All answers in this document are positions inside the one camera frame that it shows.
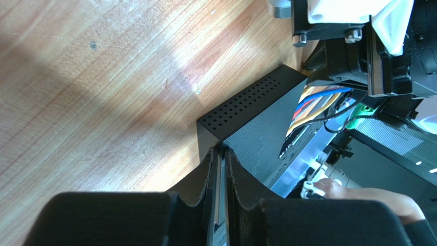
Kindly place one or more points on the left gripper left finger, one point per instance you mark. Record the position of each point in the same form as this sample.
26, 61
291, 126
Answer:
182, 215

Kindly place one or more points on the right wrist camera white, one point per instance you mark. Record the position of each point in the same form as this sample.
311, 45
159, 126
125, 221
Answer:
389, 19

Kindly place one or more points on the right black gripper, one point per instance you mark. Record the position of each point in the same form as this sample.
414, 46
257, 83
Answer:
352, 55

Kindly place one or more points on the black network switch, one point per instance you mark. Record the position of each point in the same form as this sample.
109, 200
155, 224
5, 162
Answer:
254, 123

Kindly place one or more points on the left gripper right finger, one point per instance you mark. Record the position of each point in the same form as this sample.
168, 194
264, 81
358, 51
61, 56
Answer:
258, 216

